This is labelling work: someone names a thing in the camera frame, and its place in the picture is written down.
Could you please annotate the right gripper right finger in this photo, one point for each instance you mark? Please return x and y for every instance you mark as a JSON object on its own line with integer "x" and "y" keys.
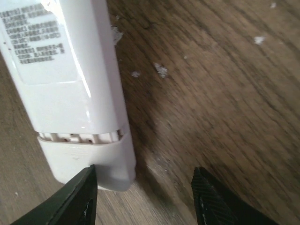
{"x": 215, "y": 204}

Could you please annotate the white battery cover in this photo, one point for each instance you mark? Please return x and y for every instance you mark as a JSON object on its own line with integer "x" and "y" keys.
{"x": 114, "y": 162}

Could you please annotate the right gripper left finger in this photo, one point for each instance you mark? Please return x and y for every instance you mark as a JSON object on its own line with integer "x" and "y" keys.
{"x": 74, "y": 204}

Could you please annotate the white remote control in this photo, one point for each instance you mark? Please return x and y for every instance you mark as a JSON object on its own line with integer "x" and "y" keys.
{"x": 62, "y": 59}

